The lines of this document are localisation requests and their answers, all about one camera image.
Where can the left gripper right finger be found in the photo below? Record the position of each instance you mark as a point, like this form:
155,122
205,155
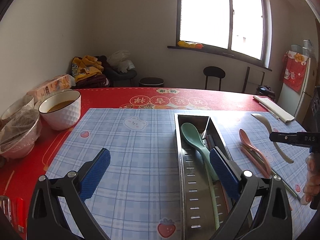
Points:
272,219

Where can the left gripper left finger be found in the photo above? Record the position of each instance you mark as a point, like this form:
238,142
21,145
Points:
46,219

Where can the green chopstick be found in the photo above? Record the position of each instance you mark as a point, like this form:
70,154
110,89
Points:
287,186

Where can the white plastic spoon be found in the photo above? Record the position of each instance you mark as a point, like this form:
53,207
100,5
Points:
273,136

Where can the pink plastic spoon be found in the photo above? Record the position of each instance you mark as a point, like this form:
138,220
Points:
254,151

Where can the green plastic spoon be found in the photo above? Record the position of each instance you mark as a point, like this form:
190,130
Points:
192,137

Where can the blue chopstick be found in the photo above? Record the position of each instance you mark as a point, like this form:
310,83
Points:
210,142

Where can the right hand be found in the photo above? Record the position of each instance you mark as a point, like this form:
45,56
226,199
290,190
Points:
311,188

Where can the white notebook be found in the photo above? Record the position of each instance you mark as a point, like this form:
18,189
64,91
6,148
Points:
284,116

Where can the white refrigerator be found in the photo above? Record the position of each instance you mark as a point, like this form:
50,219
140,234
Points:
297,103

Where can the white pen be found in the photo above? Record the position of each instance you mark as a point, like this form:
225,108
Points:
271,112

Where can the red tablecloth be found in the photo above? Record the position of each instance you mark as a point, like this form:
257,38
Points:
100,99

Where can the stainless steel utensil tray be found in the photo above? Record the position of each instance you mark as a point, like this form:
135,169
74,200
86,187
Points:
197,215

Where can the red hanging cloth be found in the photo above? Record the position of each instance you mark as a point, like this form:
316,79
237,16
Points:
295,66

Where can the blue plaid table mat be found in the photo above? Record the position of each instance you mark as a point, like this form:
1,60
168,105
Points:
229,123

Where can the plastic wrapped bowl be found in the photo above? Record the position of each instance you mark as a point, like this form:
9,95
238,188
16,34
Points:
19,135

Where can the white textured bowl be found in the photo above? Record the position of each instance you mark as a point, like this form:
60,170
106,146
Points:
62,110

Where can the black round chair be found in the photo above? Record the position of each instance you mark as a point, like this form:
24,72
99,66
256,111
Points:
213,71

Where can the tissue box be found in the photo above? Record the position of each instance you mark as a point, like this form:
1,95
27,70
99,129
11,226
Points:
48,87

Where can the black round stool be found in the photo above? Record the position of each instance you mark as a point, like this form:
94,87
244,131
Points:
151,82

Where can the yellow toy on windowsill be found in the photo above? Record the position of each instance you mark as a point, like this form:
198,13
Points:
192,45

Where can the clear plastic bag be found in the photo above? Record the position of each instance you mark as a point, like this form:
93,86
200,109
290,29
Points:
120,61

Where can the window with dark frame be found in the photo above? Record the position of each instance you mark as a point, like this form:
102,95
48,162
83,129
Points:
237,29

